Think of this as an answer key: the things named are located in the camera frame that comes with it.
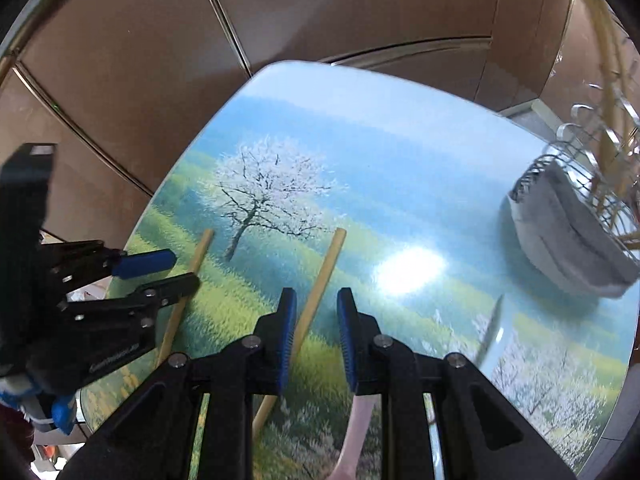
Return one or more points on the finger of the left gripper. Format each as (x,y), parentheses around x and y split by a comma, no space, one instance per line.
(165,292)
(145,263)

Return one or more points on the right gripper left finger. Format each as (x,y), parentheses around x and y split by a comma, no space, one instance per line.
(188,405)

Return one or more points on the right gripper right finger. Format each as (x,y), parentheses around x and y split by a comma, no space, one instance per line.
(440,417)

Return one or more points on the pink ceramic spoon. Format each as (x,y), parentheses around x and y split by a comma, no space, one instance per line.
(358,425)

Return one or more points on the bamboo chopstick four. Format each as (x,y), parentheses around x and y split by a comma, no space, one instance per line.
(304,321)

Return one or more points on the light blue ceramic spoon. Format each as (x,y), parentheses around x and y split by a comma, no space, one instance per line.
(491,343)

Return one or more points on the gloved left hand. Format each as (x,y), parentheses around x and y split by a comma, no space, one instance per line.
(45,411)

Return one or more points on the wire utensil holder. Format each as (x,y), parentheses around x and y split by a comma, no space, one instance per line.
(576,207)

